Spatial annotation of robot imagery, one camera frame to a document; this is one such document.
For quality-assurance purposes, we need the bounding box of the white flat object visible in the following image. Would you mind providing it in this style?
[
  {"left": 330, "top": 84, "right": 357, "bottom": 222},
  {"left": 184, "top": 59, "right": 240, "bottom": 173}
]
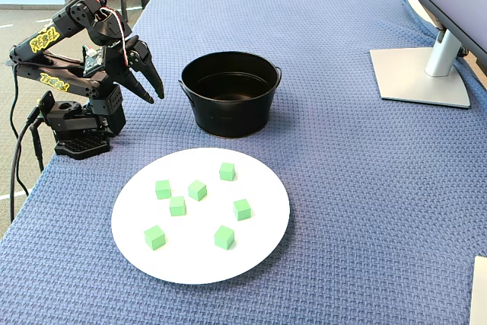
[{"left": 469, "top": 255, "right": 487, "bottom": 325}]

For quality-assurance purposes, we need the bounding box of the red white servo wire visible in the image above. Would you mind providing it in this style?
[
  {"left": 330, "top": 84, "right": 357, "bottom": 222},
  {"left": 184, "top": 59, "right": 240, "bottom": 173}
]
[{"left": 99, "top": 7, "right": 129, "bottom": 68}]

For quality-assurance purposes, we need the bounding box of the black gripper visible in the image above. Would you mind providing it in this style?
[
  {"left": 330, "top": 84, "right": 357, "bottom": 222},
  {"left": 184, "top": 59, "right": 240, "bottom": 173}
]
[{"left": 101, "top": 35, "right": 165, "bottom": 104}]

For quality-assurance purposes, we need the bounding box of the white round plate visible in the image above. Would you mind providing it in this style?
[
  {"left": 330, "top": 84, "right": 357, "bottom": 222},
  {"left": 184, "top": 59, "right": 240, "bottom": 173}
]
[{"left": 110, "top": 147, "right": 291, "bottom": 286}]

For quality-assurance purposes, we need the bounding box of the thin black camera cable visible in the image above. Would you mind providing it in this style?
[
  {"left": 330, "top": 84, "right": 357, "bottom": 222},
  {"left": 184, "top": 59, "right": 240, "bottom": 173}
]
[{"left": 10, "top": 69, "right": 30, "bottom": 195}]

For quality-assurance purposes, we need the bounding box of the small camera circuit board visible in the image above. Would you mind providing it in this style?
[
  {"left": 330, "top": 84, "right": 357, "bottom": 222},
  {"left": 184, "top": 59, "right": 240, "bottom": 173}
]
[{"left": 81, "top": 45, "right": 107, "bottom": 78}]

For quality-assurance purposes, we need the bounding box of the black wavy cable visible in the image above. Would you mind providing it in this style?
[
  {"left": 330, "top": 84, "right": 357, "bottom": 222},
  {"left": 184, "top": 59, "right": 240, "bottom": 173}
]
[{"left": 8, "top": 119, "right": 39, "bottom": 224}]

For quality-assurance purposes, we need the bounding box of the black metal bucket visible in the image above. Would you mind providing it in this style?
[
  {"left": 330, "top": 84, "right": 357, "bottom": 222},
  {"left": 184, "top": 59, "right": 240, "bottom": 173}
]
[{"left": 177, "top": 50, "right": 283, "bottom": 139}]

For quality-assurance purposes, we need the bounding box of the black straight cable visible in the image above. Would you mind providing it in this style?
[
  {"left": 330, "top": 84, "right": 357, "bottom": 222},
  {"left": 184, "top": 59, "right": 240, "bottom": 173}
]
[{"left": 30, "top": 126, "right": 45, "bottom": 173}]

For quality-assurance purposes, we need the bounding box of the green cube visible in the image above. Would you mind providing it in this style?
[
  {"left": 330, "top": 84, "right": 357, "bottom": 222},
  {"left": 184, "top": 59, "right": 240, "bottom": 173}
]
[
  {"left": 143, "top": 225, "right": 166, "bottom": 251},
  {"left": 169, "top": 196, "right": 187, "bottom": 217},
  {"left": 218, "top": 162, "right": 236, "bottom": 182},
  {"left": 187, "top": 180, "right": 208, "bottom": 202},
  {"left": 154, "top": 179, "right": 172, "bottom": 200},
  {"left": 213, "top": 225, "right": 236, "bottom": 250},
  {"left": 232, "top": 198, "right": 252, "bottom": 221}
]

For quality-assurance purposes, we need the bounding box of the computer monitor silver stand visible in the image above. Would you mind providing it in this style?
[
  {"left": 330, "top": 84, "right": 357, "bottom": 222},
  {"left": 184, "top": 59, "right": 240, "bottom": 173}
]
[{"left": 369, "top": 0, "right": 487, "bottom": 110}]

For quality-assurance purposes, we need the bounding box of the blue woven table cloth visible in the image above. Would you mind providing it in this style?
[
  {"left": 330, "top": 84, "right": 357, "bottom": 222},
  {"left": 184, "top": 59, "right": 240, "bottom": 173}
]
[{"left": 0, "top": 0, "right": 487, "bottom": 325}]

